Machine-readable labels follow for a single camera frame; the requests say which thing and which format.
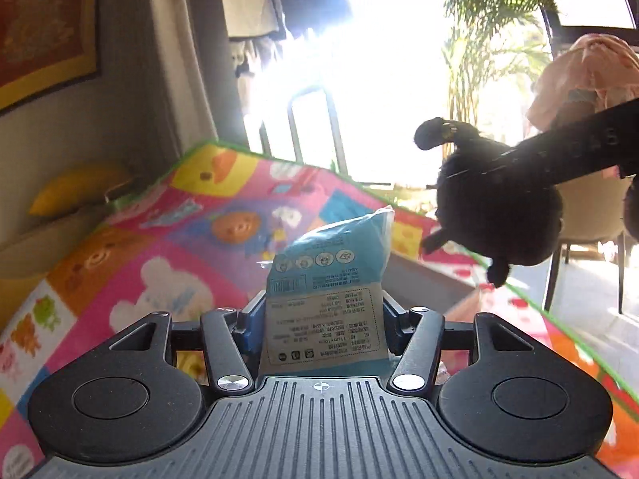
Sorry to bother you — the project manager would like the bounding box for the green palm plant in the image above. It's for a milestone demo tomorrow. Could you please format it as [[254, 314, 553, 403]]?
[[422, 0, 557, 143]]

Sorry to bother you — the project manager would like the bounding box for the blue printed packet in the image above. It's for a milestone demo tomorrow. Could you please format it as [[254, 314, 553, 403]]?
[[257, 207, 395, 377]]

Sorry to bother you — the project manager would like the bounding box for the beige chair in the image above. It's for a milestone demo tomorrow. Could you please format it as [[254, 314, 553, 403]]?
[[524, 95, 639, 316]]

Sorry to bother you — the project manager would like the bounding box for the grey curtain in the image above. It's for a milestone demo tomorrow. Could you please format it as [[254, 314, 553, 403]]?
[[147, 0, 235, 148]]

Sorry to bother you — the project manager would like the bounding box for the yellow pillow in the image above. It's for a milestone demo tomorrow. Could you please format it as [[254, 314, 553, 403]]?
[[27, 164, 135, 216]]

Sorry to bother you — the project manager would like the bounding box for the beige sofa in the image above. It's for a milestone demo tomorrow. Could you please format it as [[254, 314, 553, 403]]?
[[0, 204, 108, 330]]

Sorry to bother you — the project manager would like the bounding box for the framed red wall picture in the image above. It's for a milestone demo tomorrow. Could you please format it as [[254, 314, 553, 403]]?
[[0, 0, 101, 111]]

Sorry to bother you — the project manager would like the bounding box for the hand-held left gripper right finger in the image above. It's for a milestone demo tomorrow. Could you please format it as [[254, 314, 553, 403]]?
[[382, 293, 542, 395]]

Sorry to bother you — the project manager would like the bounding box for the black plush toy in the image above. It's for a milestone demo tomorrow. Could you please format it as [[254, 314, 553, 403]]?
[[414, 117, 565, 287]]

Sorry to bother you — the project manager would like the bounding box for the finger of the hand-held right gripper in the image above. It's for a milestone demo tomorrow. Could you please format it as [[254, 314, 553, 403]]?
[[622, 174, 639, 241], [492, 94, 639, 185]]

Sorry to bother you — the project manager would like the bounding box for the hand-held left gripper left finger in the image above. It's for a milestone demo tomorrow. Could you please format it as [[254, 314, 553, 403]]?
[[105, 292, 268, 395]]

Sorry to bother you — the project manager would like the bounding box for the colourful cartoon play mat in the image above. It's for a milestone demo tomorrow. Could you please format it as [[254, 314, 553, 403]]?
[[0, 140, 639, 479]]

